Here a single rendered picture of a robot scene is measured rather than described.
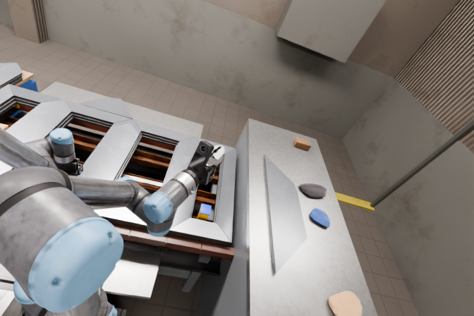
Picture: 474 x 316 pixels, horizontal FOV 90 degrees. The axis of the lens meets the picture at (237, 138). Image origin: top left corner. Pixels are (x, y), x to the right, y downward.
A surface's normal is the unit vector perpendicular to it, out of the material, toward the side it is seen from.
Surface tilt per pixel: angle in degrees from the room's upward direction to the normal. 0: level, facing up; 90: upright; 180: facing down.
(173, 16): 90
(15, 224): 25
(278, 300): 0
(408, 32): 90
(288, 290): 0
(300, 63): 90
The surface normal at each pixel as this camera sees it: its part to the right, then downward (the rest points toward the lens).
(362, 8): -0.07, 0.63
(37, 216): 0.29, -0.68
